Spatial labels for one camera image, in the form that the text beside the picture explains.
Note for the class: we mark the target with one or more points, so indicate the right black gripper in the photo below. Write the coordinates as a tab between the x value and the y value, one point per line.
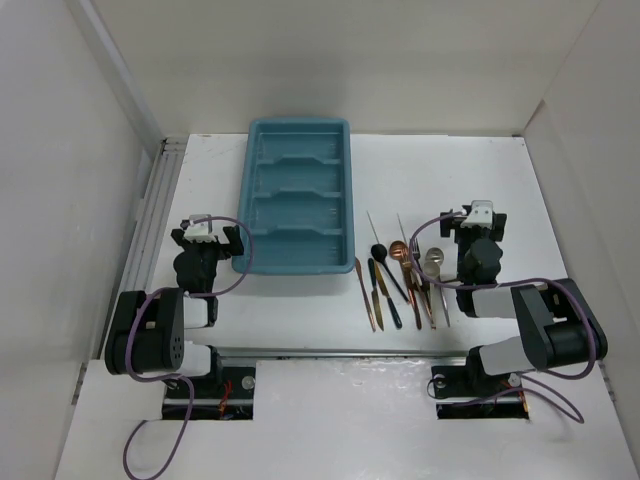
452	223

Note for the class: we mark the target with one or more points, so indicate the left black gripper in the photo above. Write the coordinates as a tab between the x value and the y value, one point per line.
220	248

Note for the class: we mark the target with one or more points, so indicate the silver spoon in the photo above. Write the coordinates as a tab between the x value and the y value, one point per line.
437	255

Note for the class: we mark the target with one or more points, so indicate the copper fork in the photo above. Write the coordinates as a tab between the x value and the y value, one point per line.
416	255

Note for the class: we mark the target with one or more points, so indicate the black spoon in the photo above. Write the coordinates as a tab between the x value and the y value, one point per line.
379	253

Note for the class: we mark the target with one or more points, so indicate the dark green handled knife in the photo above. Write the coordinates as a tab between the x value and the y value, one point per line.
383	291

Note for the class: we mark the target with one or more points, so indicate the copper knife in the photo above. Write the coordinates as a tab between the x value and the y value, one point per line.
367	304

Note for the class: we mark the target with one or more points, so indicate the white plastic spoon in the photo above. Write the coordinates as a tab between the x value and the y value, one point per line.
432	270

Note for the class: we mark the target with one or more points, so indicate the gold knife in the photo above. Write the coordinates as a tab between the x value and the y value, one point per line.
376	301

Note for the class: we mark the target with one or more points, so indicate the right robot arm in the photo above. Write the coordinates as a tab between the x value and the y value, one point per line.
556	326

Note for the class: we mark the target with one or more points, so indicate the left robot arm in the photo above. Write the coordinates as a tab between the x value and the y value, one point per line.
147	337

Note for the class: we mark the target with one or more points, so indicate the silver chopstick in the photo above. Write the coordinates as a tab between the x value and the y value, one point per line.
372	227
401	228

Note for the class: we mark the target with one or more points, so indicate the copper spoon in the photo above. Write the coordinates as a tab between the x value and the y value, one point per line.
399	251

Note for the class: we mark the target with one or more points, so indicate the blue plastic cutlery tray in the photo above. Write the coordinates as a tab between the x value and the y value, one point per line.
296	198

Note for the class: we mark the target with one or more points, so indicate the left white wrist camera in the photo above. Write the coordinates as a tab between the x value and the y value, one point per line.
199	229

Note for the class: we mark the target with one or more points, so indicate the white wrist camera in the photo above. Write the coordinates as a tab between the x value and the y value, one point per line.
479	213
199	229

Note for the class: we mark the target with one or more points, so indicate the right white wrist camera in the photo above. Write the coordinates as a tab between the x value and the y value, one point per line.
479	213

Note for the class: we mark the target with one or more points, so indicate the aluminium rail left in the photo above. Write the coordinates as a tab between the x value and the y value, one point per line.
151	212

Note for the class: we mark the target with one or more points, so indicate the aluminium rail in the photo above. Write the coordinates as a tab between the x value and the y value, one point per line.
283	354
151	212

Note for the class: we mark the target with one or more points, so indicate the aluminium rail front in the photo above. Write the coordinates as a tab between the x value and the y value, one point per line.
283	354

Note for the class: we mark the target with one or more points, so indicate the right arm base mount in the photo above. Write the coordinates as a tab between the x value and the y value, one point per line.
463	395

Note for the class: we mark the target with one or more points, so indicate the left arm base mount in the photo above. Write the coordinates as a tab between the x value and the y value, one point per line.
229	396

